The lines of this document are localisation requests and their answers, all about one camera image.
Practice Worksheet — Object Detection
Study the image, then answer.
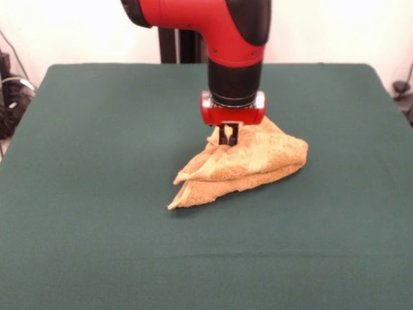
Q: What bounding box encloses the orange terry towel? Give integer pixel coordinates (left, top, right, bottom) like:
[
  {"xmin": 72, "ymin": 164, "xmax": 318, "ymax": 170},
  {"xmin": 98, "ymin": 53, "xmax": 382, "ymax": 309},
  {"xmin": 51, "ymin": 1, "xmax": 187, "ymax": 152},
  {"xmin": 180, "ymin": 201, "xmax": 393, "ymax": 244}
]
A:
[{"xmin": 166, "ymin": 114, "xmax": 310, "ymax": 211}]

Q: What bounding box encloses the black equipment pile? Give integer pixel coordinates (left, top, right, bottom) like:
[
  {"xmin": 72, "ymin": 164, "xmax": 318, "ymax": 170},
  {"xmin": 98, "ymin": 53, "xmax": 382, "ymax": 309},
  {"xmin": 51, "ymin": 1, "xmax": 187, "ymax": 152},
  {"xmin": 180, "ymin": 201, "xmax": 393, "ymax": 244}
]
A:
[{"xmin": 0, "ymin": 77, "xmax": 33, "ymax": 140}]

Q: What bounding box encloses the small black device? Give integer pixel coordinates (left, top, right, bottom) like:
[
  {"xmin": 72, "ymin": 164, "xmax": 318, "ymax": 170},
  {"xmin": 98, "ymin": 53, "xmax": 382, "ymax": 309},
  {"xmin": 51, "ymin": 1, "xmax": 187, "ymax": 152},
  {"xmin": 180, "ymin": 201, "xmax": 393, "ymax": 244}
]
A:
[{"xmin": 0, "ymin": 51, "xmax": 13, "ymax": 71}]

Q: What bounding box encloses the black round foot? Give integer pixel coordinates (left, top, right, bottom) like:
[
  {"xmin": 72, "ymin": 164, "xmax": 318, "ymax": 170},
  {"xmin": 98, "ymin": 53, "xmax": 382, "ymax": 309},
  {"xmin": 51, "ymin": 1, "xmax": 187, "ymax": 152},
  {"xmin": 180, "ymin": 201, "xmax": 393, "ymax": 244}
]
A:
[{"xmin": 392, "ymin": 80, "xmax": 411, "ymax": 99}]

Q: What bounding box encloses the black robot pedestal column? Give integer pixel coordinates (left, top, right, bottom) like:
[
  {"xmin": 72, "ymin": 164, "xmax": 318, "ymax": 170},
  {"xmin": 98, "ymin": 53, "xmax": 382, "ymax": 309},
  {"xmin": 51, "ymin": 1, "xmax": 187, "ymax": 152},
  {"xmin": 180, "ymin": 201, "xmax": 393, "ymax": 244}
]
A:
[{"xmin": 157, "ymin": 27, "xmax": 210, "ymax": 65}]

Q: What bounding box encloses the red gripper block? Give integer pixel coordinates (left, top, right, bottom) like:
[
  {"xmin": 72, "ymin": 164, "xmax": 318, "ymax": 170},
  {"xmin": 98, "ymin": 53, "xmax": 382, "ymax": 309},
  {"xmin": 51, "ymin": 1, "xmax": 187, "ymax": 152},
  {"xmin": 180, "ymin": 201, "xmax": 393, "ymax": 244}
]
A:
[{"xmin": 199, "ymin": 90, "xmax": 268, "ymax": 147}]

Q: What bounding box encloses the dark green table cloth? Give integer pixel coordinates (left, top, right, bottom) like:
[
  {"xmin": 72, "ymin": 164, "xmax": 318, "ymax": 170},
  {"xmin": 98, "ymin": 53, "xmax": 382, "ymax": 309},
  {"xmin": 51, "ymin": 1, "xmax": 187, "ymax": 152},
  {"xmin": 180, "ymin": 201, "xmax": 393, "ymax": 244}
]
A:
[{"xmin": 0, "ymin": 63, "xmax": 413, "ymax": 310}]

